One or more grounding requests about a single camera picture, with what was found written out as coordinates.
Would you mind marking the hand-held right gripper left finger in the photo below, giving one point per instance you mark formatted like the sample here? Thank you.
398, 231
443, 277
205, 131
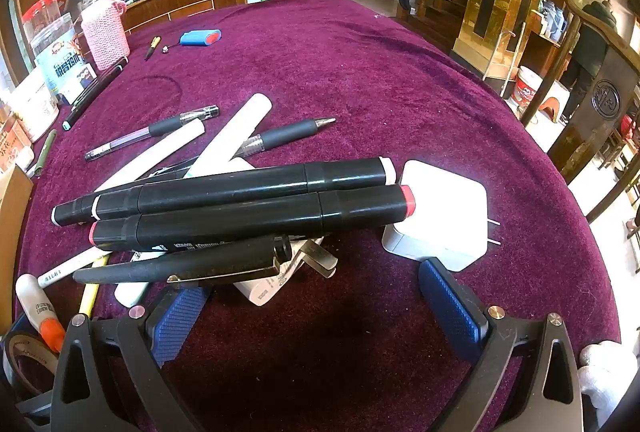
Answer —
175, 327

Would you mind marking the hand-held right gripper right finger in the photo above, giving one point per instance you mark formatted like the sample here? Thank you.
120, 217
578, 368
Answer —
450, 312

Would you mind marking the black pen yellow end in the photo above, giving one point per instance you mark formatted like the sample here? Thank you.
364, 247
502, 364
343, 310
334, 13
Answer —
90, 299

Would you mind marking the white glue bottle orange cap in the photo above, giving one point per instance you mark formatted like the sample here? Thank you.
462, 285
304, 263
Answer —
37, 307

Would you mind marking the black marker white ends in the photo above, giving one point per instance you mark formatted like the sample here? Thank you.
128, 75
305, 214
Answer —
225, 189

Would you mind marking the black tape roll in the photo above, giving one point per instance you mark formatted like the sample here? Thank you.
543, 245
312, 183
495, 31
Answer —
20, 362

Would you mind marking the long white pen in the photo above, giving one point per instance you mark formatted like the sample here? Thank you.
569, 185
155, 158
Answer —
160, 151

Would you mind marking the cardboard box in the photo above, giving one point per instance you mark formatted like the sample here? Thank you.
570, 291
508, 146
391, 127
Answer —
12, 237

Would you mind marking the black grip retractable gel pen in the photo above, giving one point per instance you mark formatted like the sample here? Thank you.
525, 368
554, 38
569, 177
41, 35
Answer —
285, 134

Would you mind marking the black pen with clip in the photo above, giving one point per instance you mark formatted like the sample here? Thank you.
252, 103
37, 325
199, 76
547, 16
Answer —
200, 262

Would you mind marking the white power adapter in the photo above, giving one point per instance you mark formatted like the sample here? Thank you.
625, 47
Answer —
445, 212

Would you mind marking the thin white pen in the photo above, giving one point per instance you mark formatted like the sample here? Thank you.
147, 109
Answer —
65, 272

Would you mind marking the white plastic wrap bundle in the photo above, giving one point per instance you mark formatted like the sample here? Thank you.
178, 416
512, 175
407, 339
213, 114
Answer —
607, 372

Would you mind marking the capped clear gel pen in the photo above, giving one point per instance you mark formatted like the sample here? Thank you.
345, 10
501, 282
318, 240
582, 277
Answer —
165, 127

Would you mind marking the white cylinder tube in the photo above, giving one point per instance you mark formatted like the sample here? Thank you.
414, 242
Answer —
240, 126

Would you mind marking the dark green pen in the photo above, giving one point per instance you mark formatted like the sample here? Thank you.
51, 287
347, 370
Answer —
45, 151

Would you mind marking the white red bucket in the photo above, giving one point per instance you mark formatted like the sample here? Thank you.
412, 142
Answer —
527, 86

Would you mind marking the black marker teal cap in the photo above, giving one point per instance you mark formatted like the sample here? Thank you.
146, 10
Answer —
90, 99

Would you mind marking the dark wooden chair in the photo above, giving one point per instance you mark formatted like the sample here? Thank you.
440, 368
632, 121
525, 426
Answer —
605, 101

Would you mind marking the black marker green cap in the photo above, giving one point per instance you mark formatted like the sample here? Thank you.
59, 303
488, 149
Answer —
107, 74

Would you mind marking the white round jar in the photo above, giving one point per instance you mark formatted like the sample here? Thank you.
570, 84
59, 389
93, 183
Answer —
32, 106

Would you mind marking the blue white carton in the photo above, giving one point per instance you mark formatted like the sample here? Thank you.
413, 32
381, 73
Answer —
65, 71

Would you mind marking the small yellow black screwdriver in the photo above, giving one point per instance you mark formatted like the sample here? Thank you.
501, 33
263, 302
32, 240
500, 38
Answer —
152, 47

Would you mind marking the blue battery pack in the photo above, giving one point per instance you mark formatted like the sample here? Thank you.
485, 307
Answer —
200, 37

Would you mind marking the pink knitted bottle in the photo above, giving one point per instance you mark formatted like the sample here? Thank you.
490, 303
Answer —
105, 36

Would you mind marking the clear jar red lid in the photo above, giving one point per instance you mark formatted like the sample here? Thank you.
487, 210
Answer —
47, 26

